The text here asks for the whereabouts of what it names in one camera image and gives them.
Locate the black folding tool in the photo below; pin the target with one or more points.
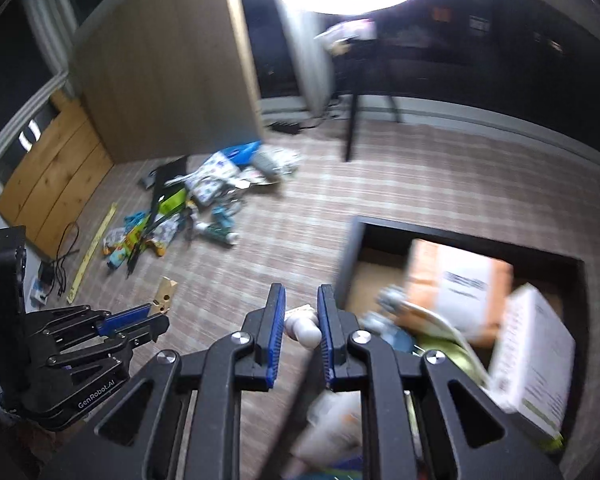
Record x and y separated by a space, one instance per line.
153 211

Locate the blue plastic bag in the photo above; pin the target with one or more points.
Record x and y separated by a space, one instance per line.
241 155

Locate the blue citrus cream tube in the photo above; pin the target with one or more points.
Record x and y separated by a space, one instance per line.
117 257

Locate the orange white carton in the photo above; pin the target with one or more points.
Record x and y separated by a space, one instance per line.
467 289

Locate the yellow white snack packet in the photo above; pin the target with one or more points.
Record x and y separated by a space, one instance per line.
112 240

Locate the green orange snack bag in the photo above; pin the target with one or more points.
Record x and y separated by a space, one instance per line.
172 204

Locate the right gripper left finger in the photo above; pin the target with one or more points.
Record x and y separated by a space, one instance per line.
180 406

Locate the black storage bin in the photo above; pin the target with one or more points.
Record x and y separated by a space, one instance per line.
372 276

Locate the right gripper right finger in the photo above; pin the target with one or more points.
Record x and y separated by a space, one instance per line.
421 413

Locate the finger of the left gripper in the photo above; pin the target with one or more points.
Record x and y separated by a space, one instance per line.
120 317
130 333

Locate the white cardboard box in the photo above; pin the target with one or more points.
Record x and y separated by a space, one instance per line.
531 365

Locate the white round bottle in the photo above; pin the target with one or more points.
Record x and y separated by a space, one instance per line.
301 325

